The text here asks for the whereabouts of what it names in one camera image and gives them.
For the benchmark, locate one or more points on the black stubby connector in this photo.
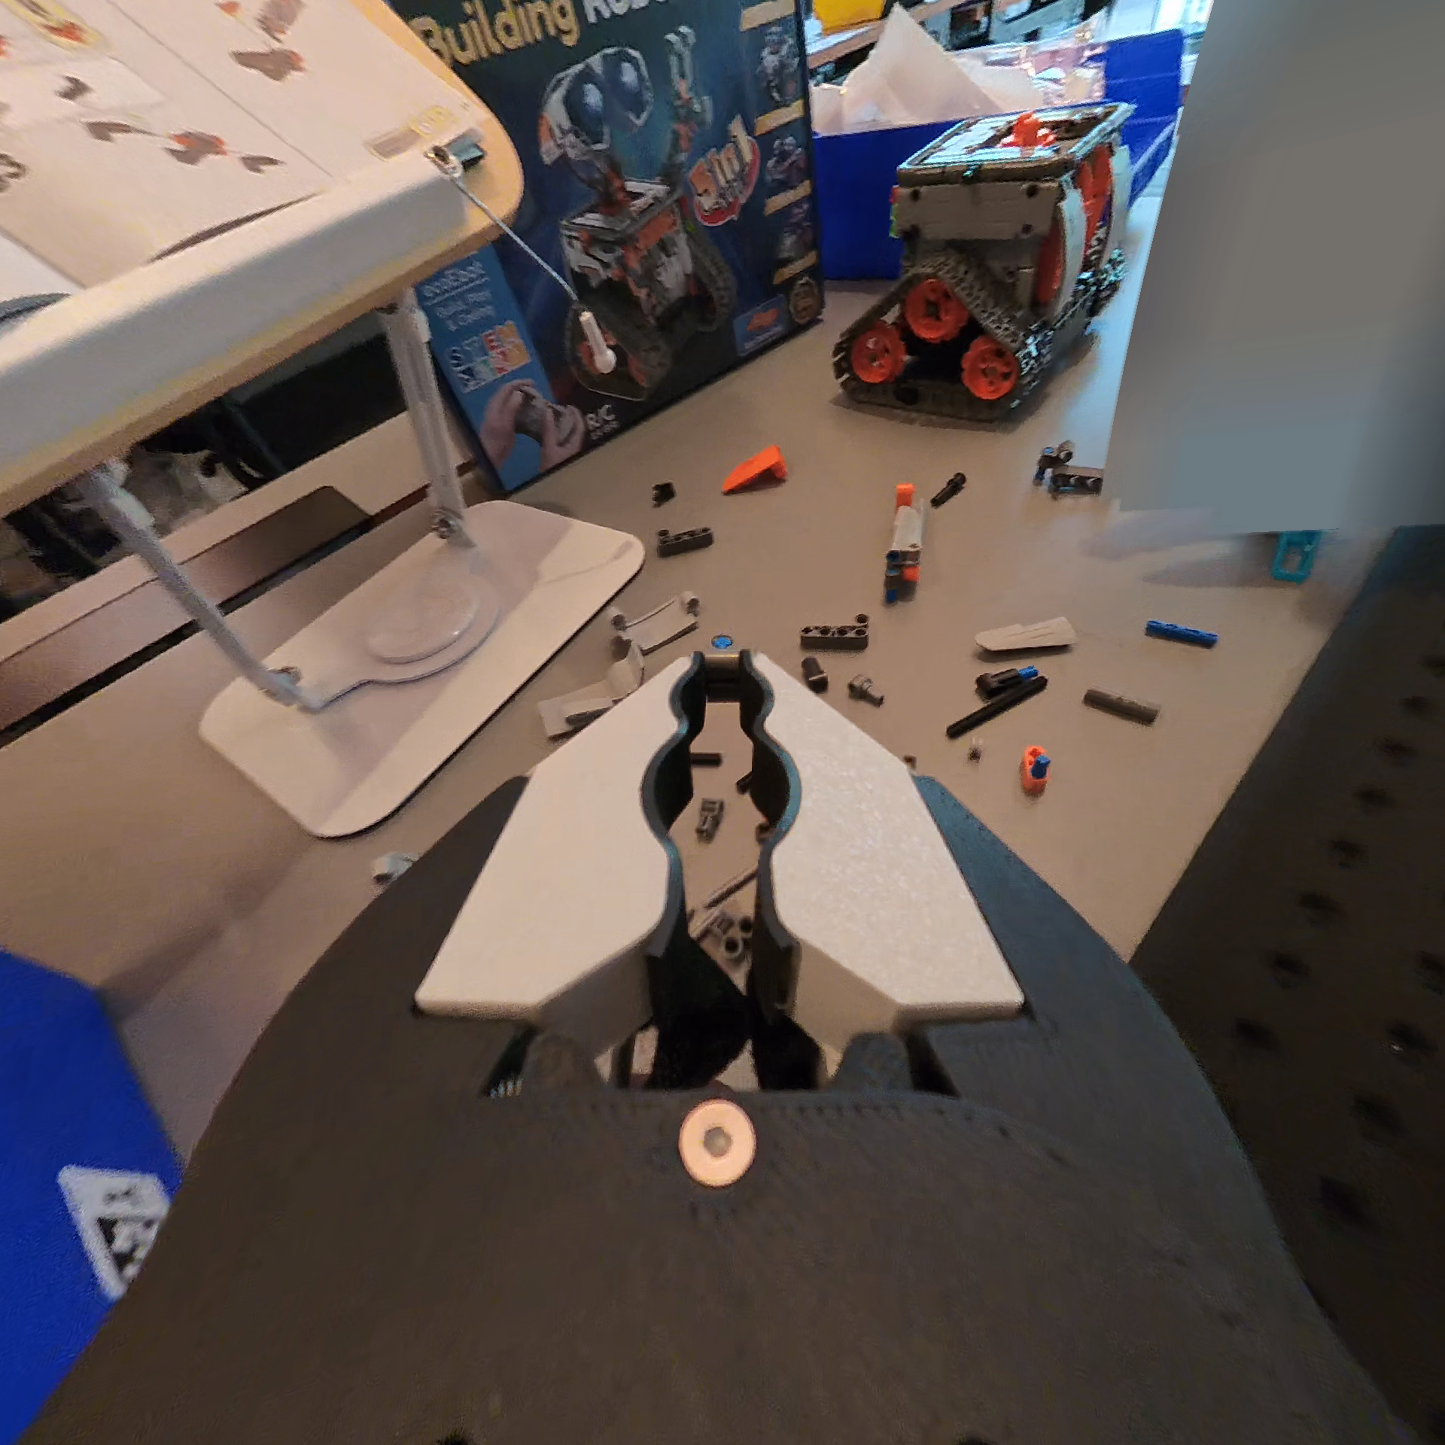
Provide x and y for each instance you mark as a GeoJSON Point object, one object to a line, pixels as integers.
{"type": "Point", "coordinates": [816, 674]}

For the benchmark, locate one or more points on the grey tube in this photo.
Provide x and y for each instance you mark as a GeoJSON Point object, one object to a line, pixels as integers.
{"type": "Point", "coordinates": [1120, 705]}

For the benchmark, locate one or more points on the blue plastic bin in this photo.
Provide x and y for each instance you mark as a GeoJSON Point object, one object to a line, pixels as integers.
{"type": "Point", "coordinates": [80, 1130]}

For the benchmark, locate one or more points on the blue storage box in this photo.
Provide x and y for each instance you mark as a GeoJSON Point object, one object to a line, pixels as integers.
{"type": "Point", "coordinates": [848, 194]}

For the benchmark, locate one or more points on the medium black axle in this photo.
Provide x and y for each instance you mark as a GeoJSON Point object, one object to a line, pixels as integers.
{"type": "Point", "coordinates": [994, 708]}

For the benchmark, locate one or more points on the light grey bracket piece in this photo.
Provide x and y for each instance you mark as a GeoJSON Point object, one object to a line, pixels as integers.
{"type": "Point", "coordinates": [583, 701]}
{"type": "Point", "coordinates": [655, 615]}

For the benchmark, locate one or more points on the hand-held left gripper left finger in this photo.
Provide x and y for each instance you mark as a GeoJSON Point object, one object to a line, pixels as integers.
{"type": "Point", "coordinates": [542, 904]}

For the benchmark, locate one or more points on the light grey long bar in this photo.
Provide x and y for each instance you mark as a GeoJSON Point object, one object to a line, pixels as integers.
{"type": "Point", "coordinates": [1028, 636]}

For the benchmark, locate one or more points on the grey elbow connector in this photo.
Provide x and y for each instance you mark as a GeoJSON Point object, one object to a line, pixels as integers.
{"type": "Point", "coordinates": [866, 692]}

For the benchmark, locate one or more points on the instruction booklet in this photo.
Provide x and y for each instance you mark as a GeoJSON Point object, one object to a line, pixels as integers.
{"type": "Point", "coordinates": [181, 114]}

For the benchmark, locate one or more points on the black connector with blue pin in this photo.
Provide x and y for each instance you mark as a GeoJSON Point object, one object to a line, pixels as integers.
{"type": "Point", "coordinates": [1007, 681]}

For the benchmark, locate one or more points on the blue pin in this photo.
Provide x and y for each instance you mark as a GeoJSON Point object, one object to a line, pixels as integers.
{"type": "Point", "coordinates": [1182, 633]}

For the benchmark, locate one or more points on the white book stand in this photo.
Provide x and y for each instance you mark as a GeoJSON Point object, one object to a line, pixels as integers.
{"type": "Point", "coordinates": [452, 611]}

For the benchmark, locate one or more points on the black orange tracked robot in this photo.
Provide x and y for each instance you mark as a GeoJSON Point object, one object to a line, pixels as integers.
{"type": "Point", "coordinates": [994, 249]}

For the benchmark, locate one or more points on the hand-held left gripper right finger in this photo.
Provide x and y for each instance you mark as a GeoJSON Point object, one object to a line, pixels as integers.
{"type": "Point", "coordinates": [893, 904]}

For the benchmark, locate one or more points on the orange triangular panel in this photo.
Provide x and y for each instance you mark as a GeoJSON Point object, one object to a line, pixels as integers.
{"type": "Point", "coordinates": [759, 474]}

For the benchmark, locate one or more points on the grey cross connector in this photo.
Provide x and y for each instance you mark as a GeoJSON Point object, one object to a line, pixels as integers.
{"type": "Point", "coordinates": [709, 818]}

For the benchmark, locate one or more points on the small orange piece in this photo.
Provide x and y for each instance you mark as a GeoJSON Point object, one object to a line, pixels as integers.
{"type": "Point", "coordinates": [1034, 772]}

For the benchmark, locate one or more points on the small black piece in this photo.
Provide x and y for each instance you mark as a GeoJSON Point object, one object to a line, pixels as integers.
{"type": "Point", "coordinates": [948, 489]}

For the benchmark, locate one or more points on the light grey curved panel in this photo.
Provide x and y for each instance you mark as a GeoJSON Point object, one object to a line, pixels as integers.
{"type": "Point", "coordinates": [393, 866]}

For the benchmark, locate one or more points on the dark grey bent beam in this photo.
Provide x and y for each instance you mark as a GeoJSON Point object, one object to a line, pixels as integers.
{"type": "Point", "coordinates": [834, 633]}

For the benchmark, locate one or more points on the light blue frame piece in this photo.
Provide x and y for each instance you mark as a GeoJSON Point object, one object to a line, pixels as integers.
{"type": "Point", "coordinates": [1295, 559]}

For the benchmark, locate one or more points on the dark grey short beam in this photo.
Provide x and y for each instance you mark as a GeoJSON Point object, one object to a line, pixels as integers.
{"type": "Point", "coordinates": [685, 543]}

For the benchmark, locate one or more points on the white orange assembled part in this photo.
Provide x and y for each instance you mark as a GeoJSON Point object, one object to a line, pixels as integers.
{"type": "Point", "coordinates": [903, 543]}

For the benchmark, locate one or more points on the robot kit box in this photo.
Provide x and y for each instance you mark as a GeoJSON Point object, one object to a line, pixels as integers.
{"type": "Point", "coordinates": [677, 227]}

